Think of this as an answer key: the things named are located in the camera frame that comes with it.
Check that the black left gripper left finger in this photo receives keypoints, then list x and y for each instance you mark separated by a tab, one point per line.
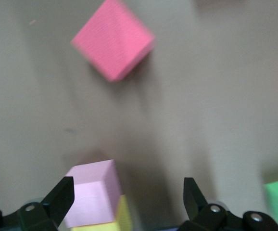
62	202

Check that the red foam cube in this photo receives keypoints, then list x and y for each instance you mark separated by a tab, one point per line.
112	38

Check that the yellow foam cube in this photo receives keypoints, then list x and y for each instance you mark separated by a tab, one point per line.
123	216

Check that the brown table mat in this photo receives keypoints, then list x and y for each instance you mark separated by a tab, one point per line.
201	108

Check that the purple foam cube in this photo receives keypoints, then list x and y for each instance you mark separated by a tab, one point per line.
170	229

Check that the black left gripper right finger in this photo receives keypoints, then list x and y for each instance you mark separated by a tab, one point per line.
193	202

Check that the pink foam cube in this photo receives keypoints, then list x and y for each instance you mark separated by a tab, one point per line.
93	192

